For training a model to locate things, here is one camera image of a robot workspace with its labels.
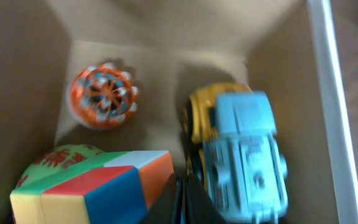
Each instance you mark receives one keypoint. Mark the green ball with red numbers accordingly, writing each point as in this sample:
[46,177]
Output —
[55,160]

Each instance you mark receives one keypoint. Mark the colourful puzzle cube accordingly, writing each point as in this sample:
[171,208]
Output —
[113,187]

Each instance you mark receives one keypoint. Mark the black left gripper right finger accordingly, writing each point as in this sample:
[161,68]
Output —
[199,208]

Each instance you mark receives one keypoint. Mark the white cardboard box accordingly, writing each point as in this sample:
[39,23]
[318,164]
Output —
[286,48]

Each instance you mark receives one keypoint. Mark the yellow grey toy truck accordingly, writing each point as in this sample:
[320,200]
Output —
[231,130]

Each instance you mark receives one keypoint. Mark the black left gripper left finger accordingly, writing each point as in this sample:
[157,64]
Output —
[167,209]

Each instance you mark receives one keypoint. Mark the orange plastic cage ball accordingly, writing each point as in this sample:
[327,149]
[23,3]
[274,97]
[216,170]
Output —
[102,97]

